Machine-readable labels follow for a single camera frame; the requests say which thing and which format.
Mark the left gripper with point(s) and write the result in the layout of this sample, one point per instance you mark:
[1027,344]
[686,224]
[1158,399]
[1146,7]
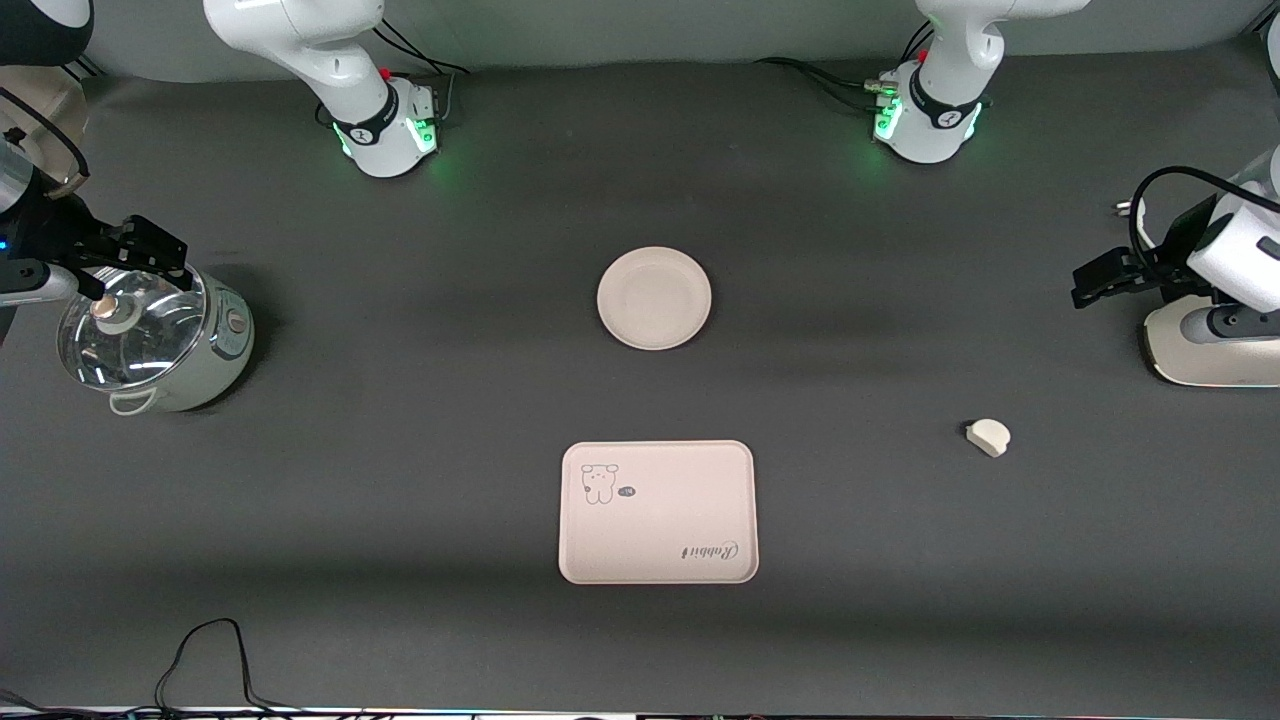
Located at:
[1166,263]

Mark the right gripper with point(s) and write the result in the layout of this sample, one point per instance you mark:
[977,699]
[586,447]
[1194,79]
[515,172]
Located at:
[52,232]

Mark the white bun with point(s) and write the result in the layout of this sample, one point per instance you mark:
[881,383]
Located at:
[988,437]

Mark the round cream plate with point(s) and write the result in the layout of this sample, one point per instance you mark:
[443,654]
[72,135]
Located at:
[654,298]

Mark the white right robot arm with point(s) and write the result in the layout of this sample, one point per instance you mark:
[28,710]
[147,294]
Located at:
[370,120]

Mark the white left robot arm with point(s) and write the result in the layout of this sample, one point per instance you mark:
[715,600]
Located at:
[940,120]

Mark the cream rectangular rabbit tray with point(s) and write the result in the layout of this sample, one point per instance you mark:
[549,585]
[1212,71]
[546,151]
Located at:
[660,520]

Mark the cream toaster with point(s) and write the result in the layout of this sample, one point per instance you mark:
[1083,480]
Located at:
[1200,365]

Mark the beige background object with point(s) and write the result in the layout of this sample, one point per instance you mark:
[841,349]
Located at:
[45,95]

